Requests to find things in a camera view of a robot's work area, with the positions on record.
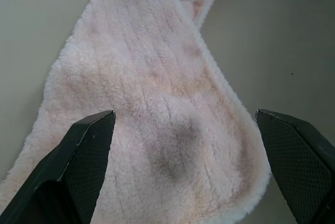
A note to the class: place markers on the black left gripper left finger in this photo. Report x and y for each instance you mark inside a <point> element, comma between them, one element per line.
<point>65,171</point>

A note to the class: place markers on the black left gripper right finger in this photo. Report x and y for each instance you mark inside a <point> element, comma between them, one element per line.
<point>301,161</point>

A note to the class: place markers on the pink fluffy towel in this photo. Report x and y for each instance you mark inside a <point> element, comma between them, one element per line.
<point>157,82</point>

